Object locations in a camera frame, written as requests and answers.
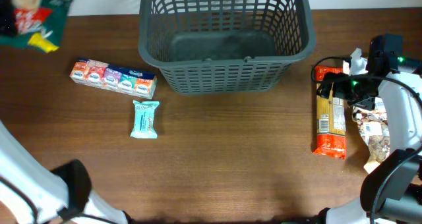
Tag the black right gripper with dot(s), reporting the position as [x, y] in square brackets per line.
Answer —
[339, 90]

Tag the colourful tissue multipack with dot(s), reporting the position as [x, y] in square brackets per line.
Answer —
[110, 77]

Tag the green coffee bag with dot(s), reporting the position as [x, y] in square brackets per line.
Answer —
[36, 24]

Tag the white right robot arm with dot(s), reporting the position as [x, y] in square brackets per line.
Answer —
[387, 193]

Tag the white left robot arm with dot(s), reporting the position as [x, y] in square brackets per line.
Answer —
[34, 194]

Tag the beige brown snack bag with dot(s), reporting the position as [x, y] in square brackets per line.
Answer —
[373, 128]

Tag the red spaghetti packet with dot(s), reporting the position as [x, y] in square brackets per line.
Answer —
[331, 124]

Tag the grey plastic basket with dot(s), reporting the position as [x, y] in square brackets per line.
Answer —
[224, 46]

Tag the light blue snack bar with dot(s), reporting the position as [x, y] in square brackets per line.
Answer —
[144, 120]

